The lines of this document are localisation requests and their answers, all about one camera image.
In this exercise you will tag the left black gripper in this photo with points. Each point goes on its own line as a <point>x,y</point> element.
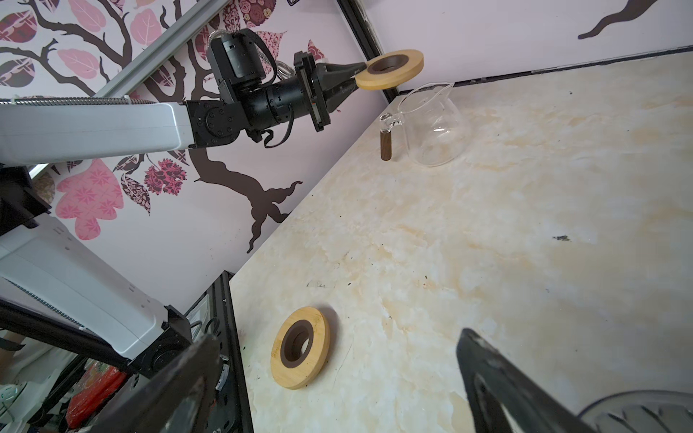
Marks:
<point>314,77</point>

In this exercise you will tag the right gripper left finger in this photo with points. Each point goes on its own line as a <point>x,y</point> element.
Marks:
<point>177,399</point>

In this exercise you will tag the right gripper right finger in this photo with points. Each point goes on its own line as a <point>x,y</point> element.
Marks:
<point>497,390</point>

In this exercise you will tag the wooden dripper ring holder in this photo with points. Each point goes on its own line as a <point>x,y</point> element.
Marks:
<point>391,70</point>

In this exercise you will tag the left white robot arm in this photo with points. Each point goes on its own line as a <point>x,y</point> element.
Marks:
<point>54,190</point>

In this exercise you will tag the clear glass carafe brown handle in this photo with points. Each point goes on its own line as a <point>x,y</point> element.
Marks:
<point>435,131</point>

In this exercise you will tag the left aluminium rail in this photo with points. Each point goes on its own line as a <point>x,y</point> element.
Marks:
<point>165,47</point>

